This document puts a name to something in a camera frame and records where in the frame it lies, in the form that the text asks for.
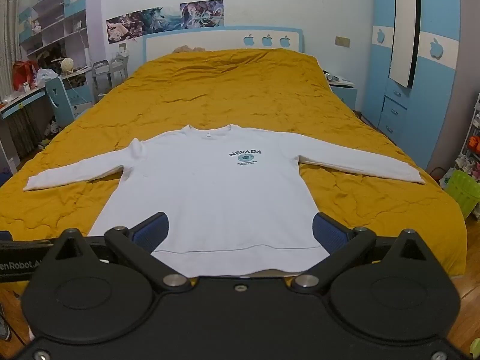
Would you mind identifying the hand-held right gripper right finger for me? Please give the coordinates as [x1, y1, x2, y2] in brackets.
[290, 212, 430, 295]

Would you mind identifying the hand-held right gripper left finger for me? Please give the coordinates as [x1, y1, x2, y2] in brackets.
[49, 212, 194, 295]

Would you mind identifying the white printed sweatshirt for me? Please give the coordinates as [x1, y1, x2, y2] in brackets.
[23, 123, 427, 279]

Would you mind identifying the grey sneaker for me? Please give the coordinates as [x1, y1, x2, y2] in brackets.
[0, 303, 13, 343]

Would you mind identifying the blue nightstand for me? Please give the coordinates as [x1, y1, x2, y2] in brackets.
[325, 78, 359, 112]

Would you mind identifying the green plastic basket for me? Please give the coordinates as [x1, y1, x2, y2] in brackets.
[444, 169, 480, 220]

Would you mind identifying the blue desk chair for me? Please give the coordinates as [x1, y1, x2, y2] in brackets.
[45, 75, 94, 128]

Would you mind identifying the yellow quilted bedspread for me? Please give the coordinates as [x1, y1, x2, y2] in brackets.
[0, 48, 468, 283]

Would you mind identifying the blue-edged desk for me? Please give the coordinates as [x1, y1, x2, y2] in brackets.
[0, 65, 94, 175]

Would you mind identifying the shoe rack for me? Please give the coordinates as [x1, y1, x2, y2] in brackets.
[454, 99, 480, 181]

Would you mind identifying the blue and white wardrobe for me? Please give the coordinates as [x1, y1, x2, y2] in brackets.
[365, 0, 463, 170]

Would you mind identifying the brown plush toy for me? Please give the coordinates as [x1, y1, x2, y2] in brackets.
[172, 44, 208, 54]

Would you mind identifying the white plastic bag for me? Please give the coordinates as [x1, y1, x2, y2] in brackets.
[35, 68, 59, 85]

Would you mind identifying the red bag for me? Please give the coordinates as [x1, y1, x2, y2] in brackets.
[12, 60, 38, 91]

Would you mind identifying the white and blue headboard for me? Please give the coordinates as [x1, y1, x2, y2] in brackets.
[142, 26, 304, 63]

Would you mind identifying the black-framed mirror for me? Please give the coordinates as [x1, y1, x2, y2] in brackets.
[388, 0, 422, 89]

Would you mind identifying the blue and white shelf unit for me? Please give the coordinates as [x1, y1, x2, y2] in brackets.
[18, 0, 91, 73]

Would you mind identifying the grey curtain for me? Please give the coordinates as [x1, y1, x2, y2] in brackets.
[0, 0, 24, 100]

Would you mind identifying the anime wall poster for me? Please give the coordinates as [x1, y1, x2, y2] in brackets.
[180, 0, 225, 29]
[106, 11, 146, 44]
[142, 6, 185, 35]

